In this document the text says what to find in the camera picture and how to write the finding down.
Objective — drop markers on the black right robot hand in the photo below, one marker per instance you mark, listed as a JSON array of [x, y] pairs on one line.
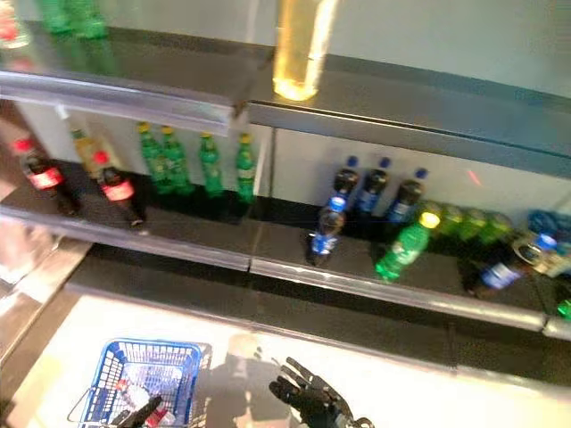
[[319, 405]]

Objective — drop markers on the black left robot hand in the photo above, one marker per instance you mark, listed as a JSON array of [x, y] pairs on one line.
[[138, 417]]

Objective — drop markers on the clear water bottle red label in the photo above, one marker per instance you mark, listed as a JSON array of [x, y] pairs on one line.
[[134, 392], [11, 27]]

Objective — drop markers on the blue plastic shopping basket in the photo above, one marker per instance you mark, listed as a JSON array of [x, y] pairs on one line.
[[116, 356]]

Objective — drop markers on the cola bottle blue label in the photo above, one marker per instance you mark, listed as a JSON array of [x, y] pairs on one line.
[[499, 269], [325, 234], [406, 198], [345, 183], [372, 189]]

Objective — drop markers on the cola bottle red label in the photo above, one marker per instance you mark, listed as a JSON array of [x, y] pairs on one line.
[[42, 176], [118, 189]]

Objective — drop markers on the yellow tea bottle green cap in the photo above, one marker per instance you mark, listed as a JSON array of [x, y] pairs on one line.
[[89, 149]]

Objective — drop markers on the small cream snack pack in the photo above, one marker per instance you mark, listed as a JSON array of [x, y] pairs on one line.
[[557, 263]]

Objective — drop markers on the silver shelf upright post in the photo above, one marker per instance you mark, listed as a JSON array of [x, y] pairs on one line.
[[266, 160]]

